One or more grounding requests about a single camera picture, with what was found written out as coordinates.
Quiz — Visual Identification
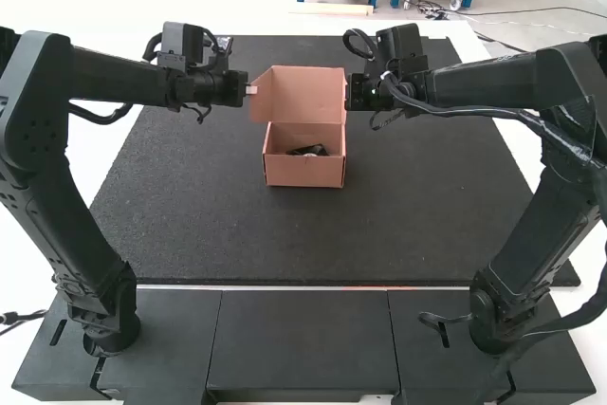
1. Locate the cardboard box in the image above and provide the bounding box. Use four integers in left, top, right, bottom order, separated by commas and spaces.
248, 64, 350, 189

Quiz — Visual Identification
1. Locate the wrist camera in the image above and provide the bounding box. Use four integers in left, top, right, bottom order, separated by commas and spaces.
157, 21, 215, 70
375, 22, 429, 75

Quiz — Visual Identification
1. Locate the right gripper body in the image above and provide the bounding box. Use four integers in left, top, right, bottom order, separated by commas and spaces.
344, 70, 404, 113

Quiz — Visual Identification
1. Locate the pale wooden plank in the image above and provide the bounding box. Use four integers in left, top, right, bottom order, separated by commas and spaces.
287, 2, 377, 17

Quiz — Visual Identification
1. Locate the black mat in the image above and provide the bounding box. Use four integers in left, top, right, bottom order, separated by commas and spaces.
88, 34, 583, 288

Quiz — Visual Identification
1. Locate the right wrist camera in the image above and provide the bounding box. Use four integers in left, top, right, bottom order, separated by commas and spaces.
375, 22, 429, 75

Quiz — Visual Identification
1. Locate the black square fan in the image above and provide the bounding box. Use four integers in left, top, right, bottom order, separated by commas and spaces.
284, 142, 331, 160

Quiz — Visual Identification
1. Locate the dark base panel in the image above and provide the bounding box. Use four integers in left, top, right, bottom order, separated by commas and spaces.
387, 287, 598, 402
205, 288, 402, 395
11, 285, 224, 402

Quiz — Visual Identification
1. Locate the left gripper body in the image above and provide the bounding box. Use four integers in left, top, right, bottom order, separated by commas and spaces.
192, 67, 249, 110

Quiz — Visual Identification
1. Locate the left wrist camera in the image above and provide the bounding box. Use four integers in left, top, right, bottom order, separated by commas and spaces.
157, 21, 215, 70

